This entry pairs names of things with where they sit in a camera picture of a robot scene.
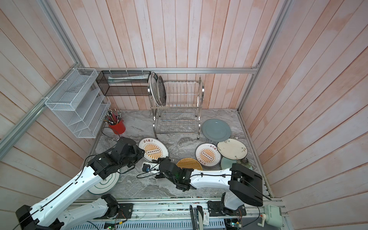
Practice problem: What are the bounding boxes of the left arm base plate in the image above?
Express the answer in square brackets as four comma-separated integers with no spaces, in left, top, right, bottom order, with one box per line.
[95,203,134,219]

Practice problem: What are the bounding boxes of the black mesh wall basket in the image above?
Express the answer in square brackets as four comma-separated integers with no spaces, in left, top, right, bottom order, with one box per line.
[96,70,151,96]

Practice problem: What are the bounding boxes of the black round plate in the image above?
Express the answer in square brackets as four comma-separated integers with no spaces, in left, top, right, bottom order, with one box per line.
[157,76,167,106]

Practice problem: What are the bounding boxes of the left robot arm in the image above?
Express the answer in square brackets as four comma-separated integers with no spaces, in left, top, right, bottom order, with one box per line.
[16,138,145,230]

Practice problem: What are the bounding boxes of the yellow woven round plate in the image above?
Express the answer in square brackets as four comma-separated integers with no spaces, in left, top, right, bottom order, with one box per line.
[176,158,203,171]

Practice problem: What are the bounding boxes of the green rim white plate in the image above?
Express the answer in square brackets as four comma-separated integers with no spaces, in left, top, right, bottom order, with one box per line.
[149,72,162,106]

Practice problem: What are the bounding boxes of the large orange sunburst plate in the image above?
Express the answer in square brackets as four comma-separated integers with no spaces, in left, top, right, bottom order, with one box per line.
[139,138,169,163]

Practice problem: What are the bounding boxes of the small orange sunburst plate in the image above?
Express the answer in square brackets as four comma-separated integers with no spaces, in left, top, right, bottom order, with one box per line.
[195,143,221,167]

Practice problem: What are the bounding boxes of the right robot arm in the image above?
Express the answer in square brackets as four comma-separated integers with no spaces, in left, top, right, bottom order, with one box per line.
[157,157,263,210]

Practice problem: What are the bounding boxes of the steel two-tier dish rack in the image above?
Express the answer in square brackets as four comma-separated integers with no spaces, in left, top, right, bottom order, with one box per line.
[148,79,205,139]

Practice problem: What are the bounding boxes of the grey-green round plate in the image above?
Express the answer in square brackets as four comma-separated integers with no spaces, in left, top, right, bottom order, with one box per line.
[202,119,232,142]

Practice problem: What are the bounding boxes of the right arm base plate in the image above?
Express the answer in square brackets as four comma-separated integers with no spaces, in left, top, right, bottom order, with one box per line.
[207,200,246,217]

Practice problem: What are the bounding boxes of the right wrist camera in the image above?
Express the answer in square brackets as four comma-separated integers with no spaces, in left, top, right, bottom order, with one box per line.
[142,162,159,173]

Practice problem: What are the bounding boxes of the white box camera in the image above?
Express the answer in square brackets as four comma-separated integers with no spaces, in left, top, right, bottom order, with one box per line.
[257,205,283,228]

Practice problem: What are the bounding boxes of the white wire wall shelf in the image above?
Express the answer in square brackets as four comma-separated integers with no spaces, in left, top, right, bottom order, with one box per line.
[46,68,111,139]

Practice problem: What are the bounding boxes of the light green floral plate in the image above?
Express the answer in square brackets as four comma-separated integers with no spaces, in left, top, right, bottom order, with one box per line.
[220,157,253,170]

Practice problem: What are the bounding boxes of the red pencil cup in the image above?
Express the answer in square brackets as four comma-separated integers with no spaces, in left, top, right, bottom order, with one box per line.
[109,120,126,135]

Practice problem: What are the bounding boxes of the cream floral plate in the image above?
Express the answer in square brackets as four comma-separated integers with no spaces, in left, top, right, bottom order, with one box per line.
[217,139,248,160]

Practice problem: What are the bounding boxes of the white plate green characters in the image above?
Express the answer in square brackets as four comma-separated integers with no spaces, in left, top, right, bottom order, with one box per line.
[88,172,120,195]

